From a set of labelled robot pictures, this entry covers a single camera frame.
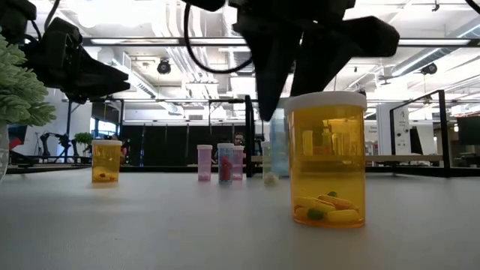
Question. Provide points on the black metal table frame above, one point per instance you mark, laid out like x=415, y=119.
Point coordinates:
x=168, y=169

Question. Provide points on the black background screen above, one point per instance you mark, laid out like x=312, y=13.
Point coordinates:
x=468, y=129

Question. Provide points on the background black robot arm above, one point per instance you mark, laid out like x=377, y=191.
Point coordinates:
x=62, y=142

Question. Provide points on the small pink pill bottle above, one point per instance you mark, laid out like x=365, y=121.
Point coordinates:
x=239, y=163
x=204, y=163

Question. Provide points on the grey table mat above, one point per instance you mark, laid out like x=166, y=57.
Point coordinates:
x=187, y=232

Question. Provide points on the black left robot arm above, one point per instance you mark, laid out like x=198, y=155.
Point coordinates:
x=15, y=18

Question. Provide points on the black partition curtain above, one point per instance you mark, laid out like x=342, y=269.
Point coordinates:
x=168, y=144

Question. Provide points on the blue bottle white pills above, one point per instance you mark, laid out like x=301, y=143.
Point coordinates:
x=279, y=146

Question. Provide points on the wooden shelf black metal frame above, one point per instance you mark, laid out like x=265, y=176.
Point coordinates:
x=375, y=158

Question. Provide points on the pale yellow pill bottle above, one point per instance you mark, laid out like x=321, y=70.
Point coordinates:
x=270, y=167

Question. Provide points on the background potted plant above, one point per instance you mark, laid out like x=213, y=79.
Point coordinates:
x=83, y=139

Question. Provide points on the blue bottle red pills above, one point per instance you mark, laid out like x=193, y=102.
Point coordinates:
x=225, y=165

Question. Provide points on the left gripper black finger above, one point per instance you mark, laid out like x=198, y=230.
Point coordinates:
x=101, y=75
x=105, y=93

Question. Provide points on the green artificial potted plant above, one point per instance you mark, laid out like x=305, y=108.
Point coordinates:
x=18, y=93

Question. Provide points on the large orange pill bottle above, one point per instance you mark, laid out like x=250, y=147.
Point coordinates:
x=326, y=161
x=106, y=161

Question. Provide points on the black ceiling spotlight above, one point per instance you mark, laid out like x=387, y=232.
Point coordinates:
x=428, y=68
x=164, y=66

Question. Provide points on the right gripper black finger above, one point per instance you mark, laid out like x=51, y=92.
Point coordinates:
x=272, y=67
x=330, y=52

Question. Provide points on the person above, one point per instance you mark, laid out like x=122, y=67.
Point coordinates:
x=239, y=138
x=114, y=137

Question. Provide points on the black overhead beam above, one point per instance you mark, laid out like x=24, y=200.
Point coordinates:
x=150, y=41

